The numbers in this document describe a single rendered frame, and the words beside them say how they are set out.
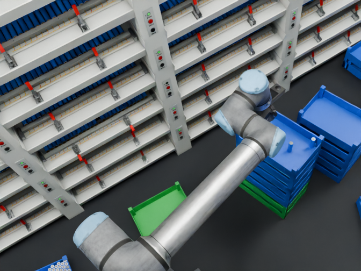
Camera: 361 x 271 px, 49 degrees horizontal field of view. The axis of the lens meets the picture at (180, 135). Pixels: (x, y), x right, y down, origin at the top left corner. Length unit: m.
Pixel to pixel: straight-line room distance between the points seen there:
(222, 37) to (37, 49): 0.82
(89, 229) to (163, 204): 1.09
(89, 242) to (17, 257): 1.27
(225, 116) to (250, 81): 0.14
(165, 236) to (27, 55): 0.76
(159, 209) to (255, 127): 1.06
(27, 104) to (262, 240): 1.27
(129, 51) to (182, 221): 0.75
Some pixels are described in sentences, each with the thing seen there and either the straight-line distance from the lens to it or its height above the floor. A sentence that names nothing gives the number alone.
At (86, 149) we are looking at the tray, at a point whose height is 0.49.
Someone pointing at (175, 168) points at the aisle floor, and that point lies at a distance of 2.25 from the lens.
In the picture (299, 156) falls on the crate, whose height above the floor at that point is 0.48.
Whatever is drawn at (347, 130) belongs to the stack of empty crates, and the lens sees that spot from 2.02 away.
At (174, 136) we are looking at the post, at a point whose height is 0.20.
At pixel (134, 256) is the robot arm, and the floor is 0.99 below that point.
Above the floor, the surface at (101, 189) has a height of 0.10.
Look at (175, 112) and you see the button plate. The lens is 1.94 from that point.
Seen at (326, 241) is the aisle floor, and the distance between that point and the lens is 2.12.
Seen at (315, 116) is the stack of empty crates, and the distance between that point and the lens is 2.03.
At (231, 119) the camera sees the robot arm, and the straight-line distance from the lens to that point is 1.27.
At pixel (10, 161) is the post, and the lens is 1.74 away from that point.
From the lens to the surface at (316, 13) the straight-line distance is 2.24.
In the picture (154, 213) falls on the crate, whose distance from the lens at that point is 2.16.
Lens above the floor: 2.00
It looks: 58 degrees down
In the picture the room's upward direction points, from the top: 15 degrees counter-clockwise
